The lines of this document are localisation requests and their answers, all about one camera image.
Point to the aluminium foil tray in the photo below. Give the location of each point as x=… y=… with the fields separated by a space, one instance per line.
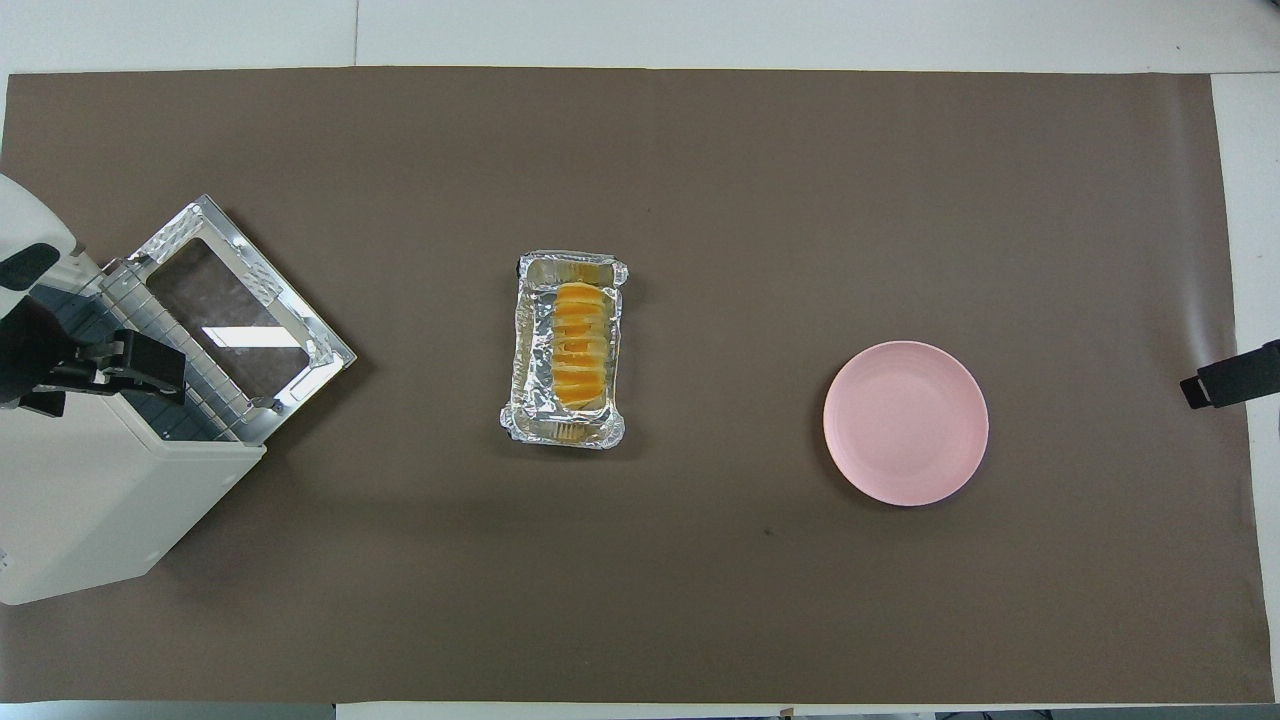
x=530 y=380

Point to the yellow sliced bread loaf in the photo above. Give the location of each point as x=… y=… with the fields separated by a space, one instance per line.
x=582 y=345

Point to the pink round plate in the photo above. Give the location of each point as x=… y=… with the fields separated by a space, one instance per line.
x=905 y=422

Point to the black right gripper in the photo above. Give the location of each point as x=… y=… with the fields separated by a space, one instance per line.
x=1250 y=375

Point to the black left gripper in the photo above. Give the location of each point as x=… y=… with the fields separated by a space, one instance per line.
x=45 y=350

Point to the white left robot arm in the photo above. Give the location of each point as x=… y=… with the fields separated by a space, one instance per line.
x=35 y=225

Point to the brown table mat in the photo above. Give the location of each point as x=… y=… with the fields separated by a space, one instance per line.
x=700 y=580

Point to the cream toaster oven body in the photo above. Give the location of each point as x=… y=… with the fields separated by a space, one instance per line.
x=90 y=500

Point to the glass oven door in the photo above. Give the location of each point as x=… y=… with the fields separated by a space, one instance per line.
x=290 y=310

